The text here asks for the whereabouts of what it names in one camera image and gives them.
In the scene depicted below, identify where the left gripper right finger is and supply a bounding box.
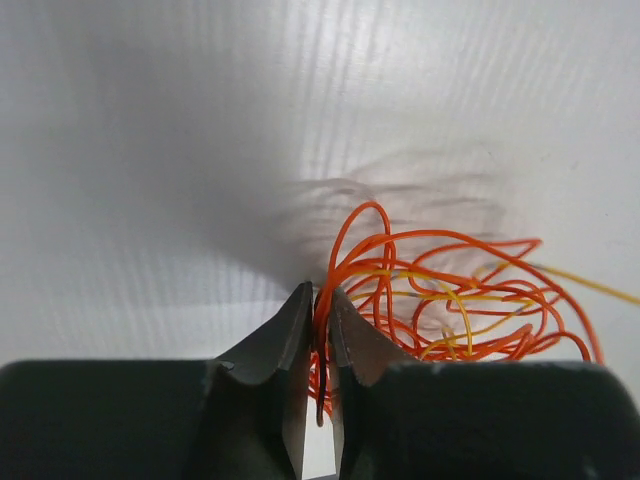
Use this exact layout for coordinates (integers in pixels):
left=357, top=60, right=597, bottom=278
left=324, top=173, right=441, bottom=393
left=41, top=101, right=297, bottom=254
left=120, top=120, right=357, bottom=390
left=329, top=288, right=415, bottom=388

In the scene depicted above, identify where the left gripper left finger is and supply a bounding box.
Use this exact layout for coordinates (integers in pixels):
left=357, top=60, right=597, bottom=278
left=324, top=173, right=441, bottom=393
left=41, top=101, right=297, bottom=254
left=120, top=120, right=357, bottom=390
left=214, top=282, right=313, bottom=386

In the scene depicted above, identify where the red orange wire ball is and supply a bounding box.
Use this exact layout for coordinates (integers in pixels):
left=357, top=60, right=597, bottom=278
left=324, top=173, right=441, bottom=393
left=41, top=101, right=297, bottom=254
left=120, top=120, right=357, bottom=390
left=310, top=201, right=604, bottom=423

